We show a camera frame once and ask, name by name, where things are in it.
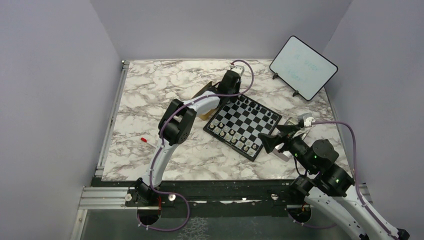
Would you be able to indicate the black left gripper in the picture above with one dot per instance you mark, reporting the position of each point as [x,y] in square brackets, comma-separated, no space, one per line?
[237,86]

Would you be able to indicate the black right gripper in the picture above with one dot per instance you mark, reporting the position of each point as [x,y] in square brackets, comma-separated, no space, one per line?
[269,141]

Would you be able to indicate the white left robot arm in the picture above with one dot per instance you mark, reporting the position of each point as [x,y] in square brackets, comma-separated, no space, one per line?
[176,124]

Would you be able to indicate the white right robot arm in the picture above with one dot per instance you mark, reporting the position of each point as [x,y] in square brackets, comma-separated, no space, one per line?
[332,191]

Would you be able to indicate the yellow metal tin box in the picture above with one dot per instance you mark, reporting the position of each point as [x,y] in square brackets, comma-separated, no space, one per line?
[203,104]

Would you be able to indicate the black and white chessboard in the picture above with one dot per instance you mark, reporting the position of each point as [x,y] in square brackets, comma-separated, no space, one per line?
[246,123]

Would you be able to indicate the small whiteboard on stand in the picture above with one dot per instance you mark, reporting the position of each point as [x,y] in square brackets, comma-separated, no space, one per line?
[302,68]

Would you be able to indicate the red and white marker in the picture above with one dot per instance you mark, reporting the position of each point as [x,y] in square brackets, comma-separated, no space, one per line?
[147,142]

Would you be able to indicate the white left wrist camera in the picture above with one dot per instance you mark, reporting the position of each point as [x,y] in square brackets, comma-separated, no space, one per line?
[239,69]

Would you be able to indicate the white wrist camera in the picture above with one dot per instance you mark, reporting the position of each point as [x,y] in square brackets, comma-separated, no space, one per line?
[239,69]
[305,120]

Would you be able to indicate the aluminium frame rail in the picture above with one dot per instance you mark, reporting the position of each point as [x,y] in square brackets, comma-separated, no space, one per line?
[111,120]

